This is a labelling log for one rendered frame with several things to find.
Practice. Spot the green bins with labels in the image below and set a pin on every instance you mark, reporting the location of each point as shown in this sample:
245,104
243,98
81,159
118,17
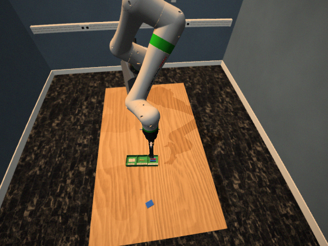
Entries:
138,163

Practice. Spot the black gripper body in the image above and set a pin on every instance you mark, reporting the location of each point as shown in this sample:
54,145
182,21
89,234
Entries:
151,138

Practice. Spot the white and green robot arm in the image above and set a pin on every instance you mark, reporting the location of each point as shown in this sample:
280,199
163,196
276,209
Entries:
169,23

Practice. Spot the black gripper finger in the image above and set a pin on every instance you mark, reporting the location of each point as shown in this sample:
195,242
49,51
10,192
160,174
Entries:
151,155

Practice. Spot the flat blue square block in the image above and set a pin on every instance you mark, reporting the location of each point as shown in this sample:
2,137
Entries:
149,203

